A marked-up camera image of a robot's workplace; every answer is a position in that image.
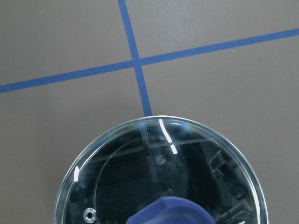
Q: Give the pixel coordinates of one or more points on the glass pot lid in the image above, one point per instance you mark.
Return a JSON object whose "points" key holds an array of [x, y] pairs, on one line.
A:
{"points": [[160, 170]]}

